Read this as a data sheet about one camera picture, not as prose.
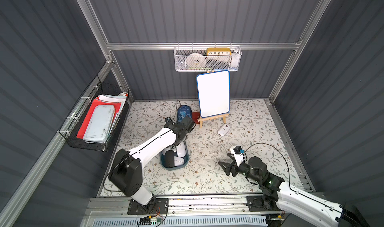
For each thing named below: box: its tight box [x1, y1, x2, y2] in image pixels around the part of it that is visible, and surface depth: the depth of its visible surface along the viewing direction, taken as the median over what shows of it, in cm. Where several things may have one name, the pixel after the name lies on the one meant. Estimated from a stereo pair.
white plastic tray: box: [83, 104, 116, 143], surface depth 68 cm
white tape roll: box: [186, 53, 206, 69], surface depth 87 cm
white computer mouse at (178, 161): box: [174, 156, 185, 166], surface depth 88 cm
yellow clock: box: [206, 47, 232, 56], surface depth 90 cm
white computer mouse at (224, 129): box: [217, 123, 231, 137], surface depth 103 cm
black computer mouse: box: [165, 150, 175, 168], surface depth 88 cm
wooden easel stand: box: [197, 113, 229, 129], surface depth 103 cm
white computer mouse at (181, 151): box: [176, 141, 186, 158], surface depth 92 cm
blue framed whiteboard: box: [196, 70, 230, 118], surface depth 93 cm
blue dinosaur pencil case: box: [177, 105, 192, 123], surface depth 111 cm
